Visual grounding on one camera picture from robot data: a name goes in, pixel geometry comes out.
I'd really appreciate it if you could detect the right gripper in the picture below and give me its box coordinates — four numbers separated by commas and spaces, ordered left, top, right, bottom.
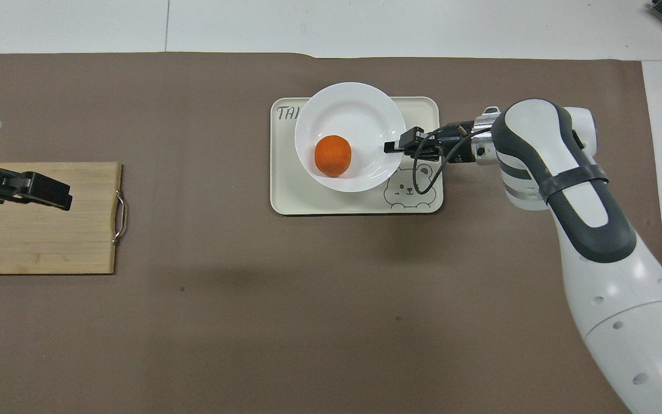
422, 122, 478, 165

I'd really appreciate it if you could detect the white round plate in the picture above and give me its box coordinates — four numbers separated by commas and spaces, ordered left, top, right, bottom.
294, 82, 407, 194

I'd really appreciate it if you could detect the orange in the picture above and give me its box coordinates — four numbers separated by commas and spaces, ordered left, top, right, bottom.
314, 135, 353, 178

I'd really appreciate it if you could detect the cream tray with bear print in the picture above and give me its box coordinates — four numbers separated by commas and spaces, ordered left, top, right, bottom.
270, 96, 445, 216

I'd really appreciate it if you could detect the black cable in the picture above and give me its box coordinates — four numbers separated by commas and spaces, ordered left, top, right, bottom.
413, 129, 476, 196

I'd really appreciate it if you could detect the wooden cutting board with handle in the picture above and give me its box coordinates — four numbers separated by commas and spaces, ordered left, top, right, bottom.
0, 162, 129, 275

